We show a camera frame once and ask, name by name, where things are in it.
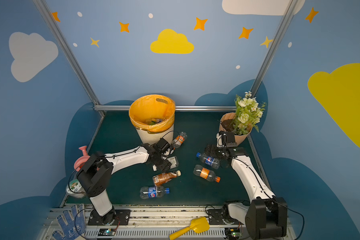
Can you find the green white label bottle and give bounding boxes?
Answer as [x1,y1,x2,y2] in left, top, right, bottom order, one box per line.
[166,156,179,170]

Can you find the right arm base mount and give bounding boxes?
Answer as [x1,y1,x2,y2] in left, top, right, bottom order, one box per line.
[205,206,239,225]

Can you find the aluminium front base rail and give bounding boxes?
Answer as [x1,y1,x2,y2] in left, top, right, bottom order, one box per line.
[35,203,298,240]

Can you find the clear bottle orange label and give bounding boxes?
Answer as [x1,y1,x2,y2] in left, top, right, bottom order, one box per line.
[171,132,188,149]

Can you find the green soda bottle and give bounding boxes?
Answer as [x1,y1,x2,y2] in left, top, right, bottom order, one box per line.
[146,119,163,126]

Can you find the front pepsi bottle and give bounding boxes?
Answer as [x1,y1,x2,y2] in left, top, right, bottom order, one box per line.
[140,186,170,200]

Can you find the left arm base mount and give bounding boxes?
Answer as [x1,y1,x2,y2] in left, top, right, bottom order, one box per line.
[88,209,131,226]

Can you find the yellow toy shovel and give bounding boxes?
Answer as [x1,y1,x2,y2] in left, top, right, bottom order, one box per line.
[169,217,210,240]

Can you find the right aluminium frame post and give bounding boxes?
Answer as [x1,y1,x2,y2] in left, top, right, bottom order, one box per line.
[251,0,299,96]

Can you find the left aluminium frame post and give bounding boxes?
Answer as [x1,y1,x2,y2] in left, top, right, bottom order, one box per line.
[33,0,101,107]

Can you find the orange band bottle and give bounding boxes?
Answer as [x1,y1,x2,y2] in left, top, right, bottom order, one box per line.
[193,165,221,183]

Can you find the white ribbed trash bin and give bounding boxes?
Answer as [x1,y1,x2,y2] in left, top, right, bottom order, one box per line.
[136,125,174,145]

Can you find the aluminium frame post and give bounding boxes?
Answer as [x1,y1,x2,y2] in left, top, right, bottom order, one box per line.
[251,0,299,96]
[33,0,101,107]

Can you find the pink ribbed flower pot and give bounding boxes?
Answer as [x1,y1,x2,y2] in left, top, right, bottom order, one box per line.
[219,113,253,145]

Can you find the artificial white flower plant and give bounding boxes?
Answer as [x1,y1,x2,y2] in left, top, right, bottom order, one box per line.
[231,91,267,136]

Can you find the orange bin liner bag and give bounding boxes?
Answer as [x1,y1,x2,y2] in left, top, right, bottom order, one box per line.
[129,95,176,133]

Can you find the pepsi bottle near right arm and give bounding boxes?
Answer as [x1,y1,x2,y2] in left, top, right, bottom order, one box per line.
[196,153,220,170]

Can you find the pink watering can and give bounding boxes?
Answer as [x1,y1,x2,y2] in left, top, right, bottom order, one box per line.
[74,146,90,172]

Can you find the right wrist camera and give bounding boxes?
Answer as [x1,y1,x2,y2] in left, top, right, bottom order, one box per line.
[217,131,238,148]

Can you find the blue white knit glove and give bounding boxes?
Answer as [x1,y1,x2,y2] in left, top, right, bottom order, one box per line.
[52,204,87,240]

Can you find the aluminium back frame rail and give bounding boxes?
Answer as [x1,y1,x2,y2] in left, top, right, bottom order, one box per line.
[94,105,236,112]

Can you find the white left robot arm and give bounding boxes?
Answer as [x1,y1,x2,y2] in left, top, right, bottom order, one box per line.
[77,138,174,217]

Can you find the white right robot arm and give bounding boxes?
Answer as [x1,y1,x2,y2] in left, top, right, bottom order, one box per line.
[205,145,288,240]

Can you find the brown tea bottle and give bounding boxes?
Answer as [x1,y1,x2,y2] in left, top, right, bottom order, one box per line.
[153,171,181,186]

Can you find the white green paper cup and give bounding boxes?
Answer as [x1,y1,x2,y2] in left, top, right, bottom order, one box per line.
[66,179,87,199]

